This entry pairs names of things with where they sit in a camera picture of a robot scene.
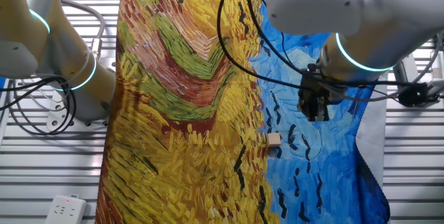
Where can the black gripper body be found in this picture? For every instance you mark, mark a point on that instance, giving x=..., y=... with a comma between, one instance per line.
x=312, y=92

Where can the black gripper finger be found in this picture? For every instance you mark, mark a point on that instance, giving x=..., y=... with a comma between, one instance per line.
x=309, y=112
x=323, y=113

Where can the small wooden block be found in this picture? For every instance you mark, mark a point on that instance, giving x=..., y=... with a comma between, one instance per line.
x=273, y=140

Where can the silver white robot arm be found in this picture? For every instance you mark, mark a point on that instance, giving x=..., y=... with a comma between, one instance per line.
x=312, y=5

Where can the painted wheat field cloth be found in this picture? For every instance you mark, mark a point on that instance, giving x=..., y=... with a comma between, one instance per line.
x=190, y=147

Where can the white power strip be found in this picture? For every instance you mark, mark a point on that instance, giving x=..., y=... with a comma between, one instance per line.
x=66, y=210

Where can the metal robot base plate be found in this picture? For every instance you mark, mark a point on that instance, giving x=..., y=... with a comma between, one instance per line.
x=55, y=120

